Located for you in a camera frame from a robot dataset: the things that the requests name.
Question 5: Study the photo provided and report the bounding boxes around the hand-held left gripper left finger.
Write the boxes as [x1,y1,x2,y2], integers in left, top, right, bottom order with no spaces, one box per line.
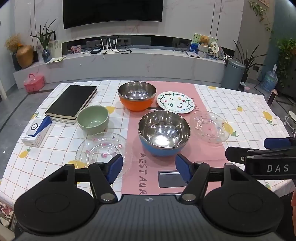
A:
[47,154,123,202]

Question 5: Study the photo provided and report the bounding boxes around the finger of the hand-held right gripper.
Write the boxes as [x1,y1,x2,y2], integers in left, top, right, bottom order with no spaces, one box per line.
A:
[264,137,296,149]
[225,146,296,165]

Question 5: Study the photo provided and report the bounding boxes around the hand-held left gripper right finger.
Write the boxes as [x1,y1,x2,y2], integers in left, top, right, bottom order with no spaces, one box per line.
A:
[175,153,249,202]

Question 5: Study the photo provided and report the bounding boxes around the beaded scalloped glass plate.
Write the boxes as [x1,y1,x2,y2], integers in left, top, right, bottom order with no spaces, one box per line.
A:
[75,132,133,184]

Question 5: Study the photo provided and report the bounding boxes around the blue steel bowl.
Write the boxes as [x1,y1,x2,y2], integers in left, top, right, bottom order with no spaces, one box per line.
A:
[138,110,191,156]

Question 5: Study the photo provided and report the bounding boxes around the green ceramic bowl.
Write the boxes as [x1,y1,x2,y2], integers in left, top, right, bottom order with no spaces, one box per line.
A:
[77,105,110,135]

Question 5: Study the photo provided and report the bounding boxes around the orange steel bowl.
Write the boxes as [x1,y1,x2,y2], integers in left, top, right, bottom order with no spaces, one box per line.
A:
[118,81,157,113]

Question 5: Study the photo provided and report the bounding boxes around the lemon print checked tablecloth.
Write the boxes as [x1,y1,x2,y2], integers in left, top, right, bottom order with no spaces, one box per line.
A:
[0,80,296,210]

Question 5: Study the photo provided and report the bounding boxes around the smooth-rimmed glass plate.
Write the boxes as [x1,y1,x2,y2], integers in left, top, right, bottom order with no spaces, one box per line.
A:
[190,111,230,144]

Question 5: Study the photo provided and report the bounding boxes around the pink placemat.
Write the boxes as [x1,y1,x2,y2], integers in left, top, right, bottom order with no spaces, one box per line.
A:
[121,81,232,195]

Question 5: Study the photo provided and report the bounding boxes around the pink chair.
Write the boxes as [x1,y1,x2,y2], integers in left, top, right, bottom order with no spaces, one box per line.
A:
[266,88,278,106]

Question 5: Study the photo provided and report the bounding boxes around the blue water bottle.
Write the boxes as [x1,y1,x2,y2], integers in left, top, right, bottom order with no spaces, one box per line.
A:
[260,70,279,93]

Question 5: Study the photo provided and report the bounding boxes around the white patterned plate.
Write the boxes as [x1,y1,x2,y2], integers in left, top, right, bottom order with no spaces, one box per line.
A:
[157,91,196,115]

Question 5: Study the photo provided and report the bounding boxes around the grey trash can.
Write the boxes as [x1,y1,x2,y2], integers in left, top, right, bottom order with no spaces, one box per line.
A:
[221,58,246,90]

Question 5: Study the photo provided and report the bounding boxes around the long-leaf floor plant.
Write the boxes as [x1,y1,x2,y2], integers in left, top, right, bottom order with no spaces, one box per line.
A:
[233,40,267,84]

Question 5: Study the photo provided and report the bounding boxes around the white and blue box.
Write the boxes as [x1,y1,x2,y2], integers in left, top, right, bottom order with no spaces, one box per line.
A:
[21,115,53,148]

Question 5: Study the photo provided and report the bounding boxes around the bushy green plant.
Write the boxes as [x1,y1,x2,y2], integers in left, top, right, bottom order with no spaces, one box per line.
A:
[276,38,296,89]

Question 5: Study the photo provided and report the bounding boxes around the white marble media console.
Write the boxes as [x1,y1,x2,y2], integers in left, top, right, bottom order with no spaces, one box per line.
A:
[13,35,226,90]

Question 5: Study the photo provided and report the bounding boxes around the white pot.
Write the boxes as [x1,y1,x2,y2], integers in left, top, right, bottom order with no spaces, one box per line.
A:
[198,44,210,58]

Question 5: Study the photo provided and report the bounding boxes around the pink storage case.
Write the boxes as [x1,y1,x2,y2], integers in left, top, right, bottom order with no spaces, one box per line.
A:
[24,73,45,93]

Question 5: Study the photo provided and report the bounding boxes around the white router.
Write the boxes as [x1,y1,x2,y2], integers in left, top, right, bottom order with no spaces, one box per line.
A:
[100,37,118,54]

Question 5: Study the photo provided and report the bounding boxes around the teddy bear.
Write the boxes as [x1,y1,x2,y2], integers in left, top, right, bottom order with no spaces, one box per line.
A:
[198,35,211,46]

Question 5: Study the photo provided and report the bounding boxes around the green picture card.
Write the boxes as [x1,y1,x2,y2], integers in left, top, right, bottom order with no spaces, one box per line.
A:
[190,33,219,56]

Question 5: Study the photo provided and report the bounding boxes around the paper sheets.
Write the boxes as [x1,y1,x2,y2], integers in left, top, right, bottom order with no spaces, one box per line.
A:
[47,56,66,64]

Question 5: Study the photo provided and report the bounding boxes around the blue glass vase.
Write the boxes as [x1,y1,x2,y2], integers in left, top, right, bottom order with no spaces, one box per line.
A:
[42,49,53,63]

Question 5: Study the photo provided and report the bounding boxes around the hanging vine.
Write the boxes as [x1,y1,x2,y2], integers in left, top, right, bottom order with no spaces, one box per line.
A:
[248,0,274,33]

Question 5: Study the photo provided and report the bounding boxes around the golden vase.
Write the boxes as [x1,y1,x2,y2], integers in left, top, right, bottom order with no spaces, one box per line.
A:
[15,45,34,69]

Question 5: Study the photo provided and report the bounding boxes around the black vase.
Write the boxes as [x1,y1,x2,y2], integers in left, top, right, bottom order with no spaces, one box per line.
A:
[12,53,23,71]

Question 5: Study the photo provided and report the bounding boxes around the green leafy plant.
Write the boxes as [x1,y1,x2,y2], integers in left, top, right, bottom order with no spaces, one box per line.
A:
[30,18,58,50]

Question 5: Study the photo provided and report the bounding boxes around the black television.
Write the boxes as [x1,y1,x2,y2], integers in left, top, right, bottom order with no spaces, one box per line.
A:
[63,0,162,30]

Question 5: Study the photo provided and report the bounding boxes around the dried flower bunch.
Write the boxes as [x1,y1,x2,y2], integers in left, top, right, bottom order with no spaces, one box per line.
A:
[5,34,23,53]

